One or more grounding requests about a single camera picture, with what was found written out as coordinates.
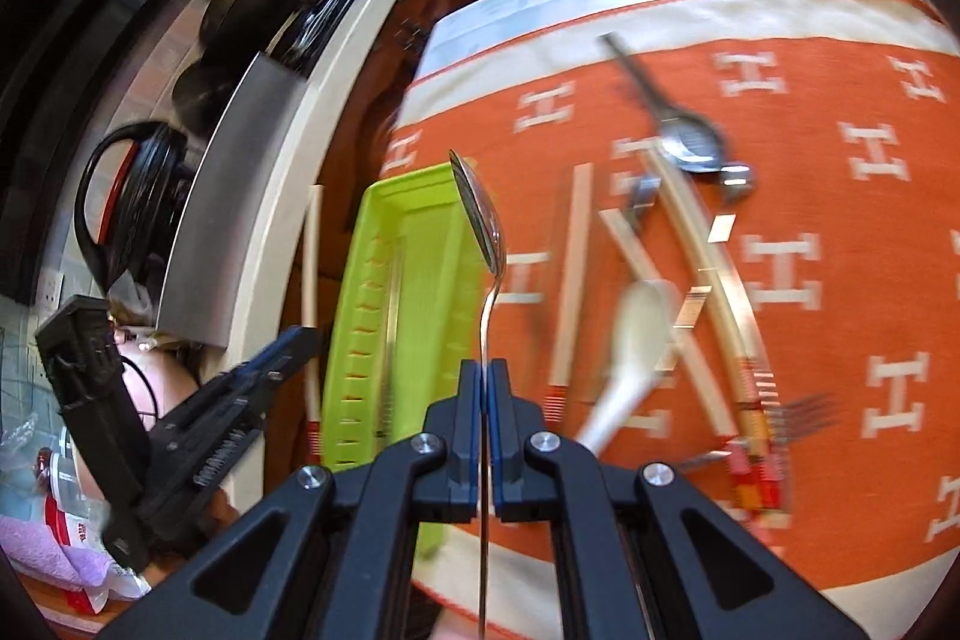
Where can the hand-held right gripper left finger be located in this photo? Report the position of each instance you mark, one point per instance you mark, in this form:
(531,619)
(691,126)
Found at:
(470,452)

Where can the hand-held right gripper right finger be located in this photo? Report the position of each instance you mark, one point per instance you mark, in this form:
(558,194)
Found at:
(504,452)

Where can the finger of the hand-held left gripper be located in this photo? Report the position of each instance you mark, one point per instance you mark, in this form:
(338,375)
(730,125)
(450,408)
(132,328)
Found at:
(281,355)

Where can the green plastic utensil tray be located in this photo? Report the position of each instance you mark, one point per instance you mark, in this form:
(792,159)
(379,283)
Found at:
(427,250)

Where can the long metal spoon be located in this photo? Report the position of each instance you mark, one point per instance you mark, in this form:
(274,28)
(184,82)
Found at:
(480,220)

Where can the pink rice cooker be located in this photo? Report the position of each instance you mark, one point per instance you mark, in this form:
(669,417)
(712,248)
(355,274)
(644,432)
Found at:
(161,377)

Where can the red and white packet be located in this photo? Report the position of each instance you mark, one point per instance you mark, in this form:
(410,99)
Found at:
(75,520)

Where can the stainless steel splash guard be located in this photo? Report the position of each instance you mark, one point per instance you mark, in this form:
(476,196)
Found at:
(225,197)

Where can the white ceramic spoon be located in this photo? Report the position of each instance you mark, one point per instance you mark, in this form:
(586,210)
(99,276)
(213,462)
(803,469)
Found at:
(637,340)

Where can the purple cloth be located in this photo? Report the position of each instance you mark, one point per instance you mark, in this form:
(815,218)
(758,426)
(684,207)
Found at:
(45,554)

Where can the black electric kettle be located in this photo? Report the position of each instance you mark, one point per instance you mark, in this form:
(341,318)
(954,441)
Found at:
(157,175)

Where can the white kitchen counter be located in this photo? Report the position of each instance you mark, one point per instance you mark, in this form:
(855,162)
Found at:
(337,85)

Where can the cream chopstick with striped end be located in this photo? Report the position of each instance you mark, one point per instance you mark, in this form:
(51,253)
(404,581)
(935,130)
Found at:
(720,280)
(686,212)

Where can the small black pot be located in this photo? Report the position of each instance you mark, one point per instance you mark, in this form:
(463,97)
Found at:
(202,89)

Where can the small metal spoon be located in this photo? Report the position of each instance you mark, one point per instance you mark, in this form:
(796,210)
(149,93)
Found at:
(739,179)
(642,196)

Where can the black range hood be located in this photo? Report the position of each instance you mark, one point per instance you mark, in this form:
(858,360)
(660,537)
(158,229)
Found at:
(60,85)

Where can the metal fork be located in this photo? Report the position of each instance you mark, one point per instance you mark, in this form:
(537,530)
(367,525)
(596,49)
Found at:
(806,415)

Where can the black stove top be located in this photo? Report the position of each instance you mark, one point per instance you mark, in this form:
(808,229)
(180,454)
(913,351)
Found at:
(330,18)

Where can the orange printed blanket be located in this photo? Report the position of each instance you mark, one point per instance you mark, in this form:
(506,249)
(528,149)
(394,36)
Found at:
(825,235)

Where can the white wall socket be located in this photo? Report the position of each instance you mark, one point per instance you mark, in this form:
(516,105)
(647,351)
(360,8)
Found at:
(51,289)

